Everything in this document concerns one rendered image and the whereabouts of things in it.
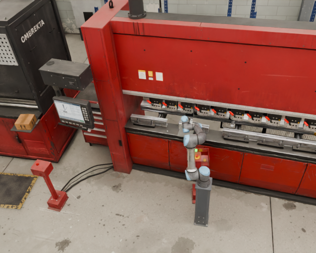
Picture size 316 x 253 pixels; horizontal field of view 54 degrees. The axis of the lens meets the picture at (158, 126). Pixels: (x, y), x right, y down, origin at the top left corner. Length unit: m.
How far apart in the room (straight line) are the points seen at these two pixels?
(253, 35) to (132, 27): 1.22
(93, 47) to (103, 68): 0.25
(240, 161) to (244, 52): 1.46
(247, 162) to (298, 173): 0.61
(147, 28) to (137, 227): 2.45
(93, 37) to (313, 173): 2.98
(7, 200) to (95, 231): 1.45
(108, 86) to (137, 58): 0.47
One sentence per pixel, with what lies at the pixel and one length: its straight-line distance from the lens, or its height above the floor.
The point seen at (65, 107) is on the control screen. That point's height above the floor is 1.50.
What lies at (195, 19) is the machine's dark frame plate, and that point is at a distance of 3.33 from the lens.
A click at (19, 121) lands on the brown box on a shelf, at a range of 4.37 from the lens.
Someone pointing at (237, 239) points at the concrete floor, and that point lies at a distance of 4.14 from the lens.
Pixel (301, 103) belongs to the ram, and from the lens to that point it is 3.59.
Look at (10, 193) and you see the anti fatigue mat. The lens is 5.07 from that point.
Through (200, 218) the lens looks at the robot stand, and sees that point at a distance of 4.03.
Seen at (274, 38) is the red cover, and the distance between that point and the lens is 3.17.
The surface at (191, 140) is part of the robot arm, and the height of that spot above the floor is 1.38.
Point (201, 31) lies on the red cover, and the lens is 3.20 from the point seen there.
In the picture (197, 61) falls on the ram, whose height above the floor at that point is 1.90.
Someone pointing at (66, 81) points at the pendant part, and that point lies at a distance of 3.41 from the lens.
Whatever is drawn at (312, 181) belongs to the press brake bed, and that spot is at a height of 0.46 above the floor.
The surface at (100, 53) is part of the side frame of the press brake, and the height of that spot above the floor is 2.00.
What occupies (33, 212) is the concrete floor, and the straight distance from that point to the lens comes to 4.73.
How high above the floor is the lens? 3.60
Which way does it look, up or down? 42 degrees down
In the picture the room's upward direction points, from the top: 5 degrees counter-clockwise
